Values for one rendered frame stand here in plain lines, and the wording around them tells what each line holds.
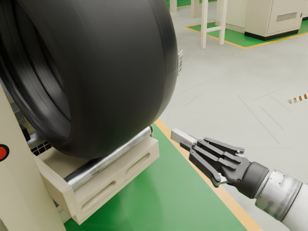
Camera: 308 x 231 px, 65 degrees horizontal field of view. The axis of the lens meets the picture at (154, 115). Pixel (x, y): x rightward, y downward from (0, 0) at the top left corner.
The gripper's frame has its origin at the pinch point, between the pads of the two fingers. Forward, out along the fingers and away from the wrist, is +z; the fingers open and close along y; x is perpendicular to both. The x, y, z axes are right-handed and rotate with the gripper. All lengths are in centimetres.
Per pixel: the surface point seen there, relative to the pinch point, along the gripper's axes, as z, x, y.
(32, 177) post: 27.0, 11.6, 28.5
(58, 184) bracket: 19.0, 10.1, 25.6
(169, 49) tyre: 9.8, -19.4, -4.5
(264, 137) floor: 3, 104, -150
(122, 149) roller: 19.1, 14.0, 3.8
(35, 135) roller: 48, 17, 18
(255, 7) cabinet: 143, 68, -442
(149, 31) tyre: 11.7, -24.4, 0.7
